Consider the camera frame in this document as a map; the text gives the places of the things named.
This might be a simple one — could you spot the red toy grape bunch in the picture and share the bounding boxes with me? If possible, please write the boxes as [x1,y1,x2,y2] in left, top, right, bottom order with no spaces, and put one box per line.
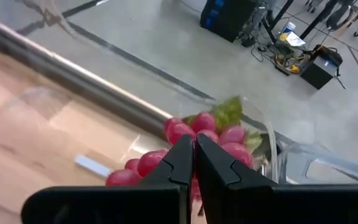
[106,96,262,203]

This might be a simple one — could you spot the tangled floor cable bundle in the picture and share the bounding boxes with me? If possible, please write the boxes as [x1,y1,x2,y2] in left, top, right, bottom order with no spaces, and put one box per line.
[250,40,310,76]

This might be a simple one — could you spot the black desk leg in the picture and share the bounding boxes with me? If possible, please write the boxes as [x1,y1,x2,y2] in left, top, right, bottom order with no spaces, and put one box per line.
[300,0,338,40]
[261,0,295,44]

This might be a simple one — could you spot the black case with blue parts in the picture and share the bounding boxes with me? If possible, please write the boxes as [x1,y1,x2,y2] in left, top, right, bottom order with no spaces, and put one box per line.
[200,0,259,43]

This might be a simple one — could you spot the black and silver box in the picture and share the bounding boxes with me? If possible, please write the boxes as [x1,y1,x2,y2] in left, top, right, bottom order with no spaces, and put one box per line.
[300,45,344,90]

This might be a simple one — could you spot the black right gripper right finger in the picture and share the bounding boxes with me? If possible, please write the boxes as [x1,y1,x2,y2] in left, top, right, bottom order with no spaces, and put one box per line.
[196,133,358,224]

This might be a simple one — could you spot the white paper sheet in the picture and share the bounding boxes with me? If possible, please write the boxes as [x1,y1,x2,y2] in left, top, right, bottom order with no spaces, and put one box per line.
[286,30,306,47]

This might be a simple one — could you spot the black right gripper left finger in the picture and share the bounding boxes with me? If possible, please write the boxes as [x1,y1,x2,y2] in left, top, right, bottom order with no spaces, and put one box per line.
[20,134,195,224]

